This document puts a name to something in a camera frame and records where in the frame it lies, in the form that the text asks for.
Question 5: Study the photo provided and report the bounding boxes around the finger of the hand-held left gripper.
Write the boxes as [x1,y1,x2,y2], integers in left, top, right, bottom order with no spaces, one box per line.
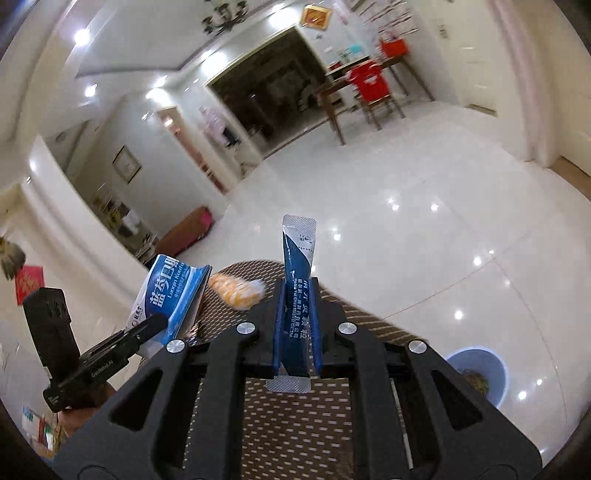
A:
[121,314,168,346]

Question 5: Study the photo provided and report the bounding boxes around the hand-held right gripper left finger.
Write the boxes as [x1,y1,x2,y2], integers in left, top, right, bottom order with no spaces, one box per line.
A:
[51,277,289,478]

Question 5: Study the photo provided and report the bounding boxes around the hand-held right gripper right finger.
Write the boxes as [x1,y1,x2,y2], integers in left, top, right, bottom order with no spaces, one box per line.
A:
[308,276,543,478]

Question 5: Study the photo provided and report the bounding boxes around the blue and white medicine box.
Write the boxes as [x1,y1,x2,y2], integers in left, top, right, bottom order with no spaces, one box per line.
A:
[127,254,213,361]

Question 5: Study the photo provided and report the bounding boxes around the dark blue sachet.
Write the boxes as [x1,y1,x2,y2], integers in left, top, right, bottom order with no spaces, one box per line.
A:
[266,215,319,394]

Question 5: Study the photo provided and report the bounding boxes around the blue plastic bin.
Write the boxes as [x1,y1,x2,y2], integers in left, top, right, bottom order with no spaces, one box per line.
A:
[445,348,508,409]

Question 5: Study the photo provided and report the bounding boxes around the person's left hand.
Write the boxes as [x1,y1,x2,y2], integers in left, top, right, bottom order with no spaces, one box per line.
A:
[58,381,118,444]

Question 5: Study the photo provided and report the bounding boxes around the yellow bread packet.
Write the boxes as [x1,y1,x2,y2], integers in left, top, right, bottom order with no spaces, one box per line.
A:
[207,273,266,311]

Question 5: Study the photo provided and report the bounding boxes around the red diamond door decoration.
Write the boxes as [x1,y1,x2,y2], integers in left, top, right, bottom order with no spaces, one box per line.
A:
[15,265,47,305]

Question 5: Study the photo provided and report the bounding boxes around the hanging broom ornament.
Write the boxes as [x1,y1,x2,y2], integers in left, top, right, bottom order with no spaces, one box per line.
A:
[0,237,26,278]

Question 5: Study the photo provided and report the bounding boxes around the red upholstered bench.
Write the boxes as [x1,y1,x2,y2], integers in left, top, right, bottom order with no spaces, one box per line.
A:
[154,206,215,259]

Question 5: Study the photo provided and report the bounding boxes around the white shelf rack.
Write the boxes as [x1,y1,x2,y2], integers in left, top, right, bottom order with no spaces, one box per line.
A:
[92,194,158,259]

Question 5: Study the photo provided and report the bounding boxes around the small framed picture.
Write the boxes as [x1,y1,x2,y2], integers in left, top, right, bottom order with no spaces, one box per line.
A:
[112,145,141,183]

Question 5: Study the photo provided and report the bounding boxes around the coat stand with clothes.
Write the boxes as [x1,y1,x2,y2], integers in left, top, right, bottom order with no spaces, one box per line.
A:
[199,106,241,148]

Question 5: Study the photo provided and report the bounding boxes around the sliding glass door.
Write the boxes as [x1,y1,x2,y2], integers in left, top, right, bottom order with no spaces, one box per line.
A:
[205,25,333,160]

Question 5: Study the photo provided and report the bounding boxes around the wooden dining table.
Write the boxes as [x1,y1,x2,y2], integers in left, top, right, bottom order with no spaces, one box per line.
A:
[314,55,435,146]

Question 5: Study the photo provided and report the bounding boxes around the wooden chair with red cover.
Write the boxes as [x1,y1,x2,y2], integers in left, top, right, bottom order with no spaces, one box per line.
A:
[348,62,393,130]

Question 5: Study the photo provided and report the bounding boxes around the red gift bag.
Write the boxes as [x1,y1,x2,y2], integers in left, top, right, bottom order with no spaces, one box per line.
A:
[379,37,409,58]

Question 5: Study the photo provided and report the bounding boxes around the diamond-shaped framed picture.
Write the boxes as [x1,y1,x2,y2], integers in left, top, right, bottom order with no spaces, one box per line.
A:
[299,4,334,31]

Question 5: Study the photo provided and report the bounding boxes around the black chandelier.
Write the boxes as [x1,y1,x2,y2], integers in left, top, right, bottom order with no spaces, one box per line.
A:
[201,0,250,35]

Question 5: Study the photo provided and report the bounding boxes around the wall of paper sheets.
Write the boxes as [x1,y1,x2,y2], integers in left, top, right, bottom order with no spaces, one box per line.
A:
[342,0,416,29]

